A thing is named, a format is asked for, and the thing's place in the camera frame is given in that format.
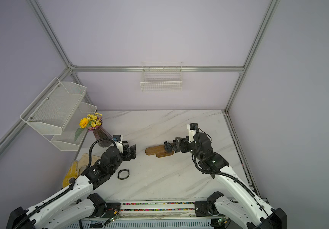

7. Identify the yellow sunflower bouquet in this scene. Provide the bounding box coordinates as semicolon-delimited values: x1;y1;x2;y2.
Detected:
74;112;102;141

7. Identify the chunky black digital watch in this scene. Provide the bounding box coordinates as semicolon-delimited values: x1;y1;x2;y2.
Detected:
164;141;173;153

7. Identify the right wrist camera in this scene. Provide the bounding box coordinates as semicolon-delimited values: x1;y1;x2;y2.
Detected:
187;123;199;143

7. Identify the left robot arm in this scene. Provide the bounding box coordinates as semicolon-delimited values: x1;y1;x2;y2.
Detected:
6;135;136;229

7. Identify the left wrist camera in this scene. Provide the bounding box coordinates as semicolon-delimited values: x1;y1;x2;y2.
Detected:
113;135;123;153

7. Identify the white two-tier mesh shelf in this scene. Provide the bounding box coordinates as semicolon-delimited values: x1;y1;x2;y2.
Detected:
20;78;97;151

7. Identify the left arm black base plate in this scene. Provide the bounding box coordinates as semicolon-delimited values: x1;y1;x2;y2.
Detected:
92;202;121;219

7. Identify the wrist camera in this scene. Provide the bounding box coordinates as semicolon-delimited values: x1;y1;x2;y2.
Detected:
187;123;199;143
113;135;123;153

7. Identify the purple glass vase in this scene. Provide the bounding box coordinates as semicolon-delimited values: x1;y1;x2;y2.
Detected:
93;126;113;148

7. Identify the white wire wall basket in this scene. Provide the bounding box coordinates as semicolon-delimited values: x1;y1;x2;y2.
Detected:
140;62;183;92

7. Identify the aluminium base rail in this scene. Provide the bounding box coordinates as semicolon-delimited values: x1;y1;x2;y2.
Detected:
78;198;257;229

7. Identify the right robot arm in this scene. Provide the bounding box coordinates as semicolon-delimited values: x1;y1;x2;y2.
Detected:
172;132;288;229

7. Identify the wooden watch stand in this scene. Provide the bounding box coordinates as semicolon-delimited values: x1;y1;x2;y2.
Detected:
145;145;175;158

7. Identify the thin black silver-face watch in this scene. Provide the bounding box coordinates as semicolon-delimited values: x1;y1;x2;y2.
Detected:
117;169;130;180

